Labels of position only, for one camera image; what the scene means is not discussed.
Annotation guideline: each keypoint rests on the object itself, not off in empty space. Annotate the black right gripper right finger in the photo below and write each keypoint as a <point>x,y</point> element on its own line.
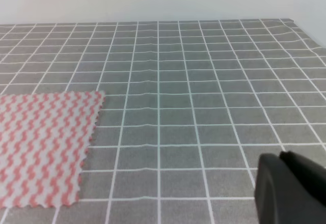
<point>312,178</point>

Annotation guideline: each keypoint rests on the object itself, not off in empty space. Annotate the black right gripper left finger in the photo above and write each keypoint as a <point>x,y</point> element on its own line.
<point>277,192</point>

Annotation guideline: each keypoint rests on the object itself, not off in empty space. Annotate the pink white wavy striped towel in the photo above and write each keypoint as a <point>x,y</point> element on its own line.
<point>44,142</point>

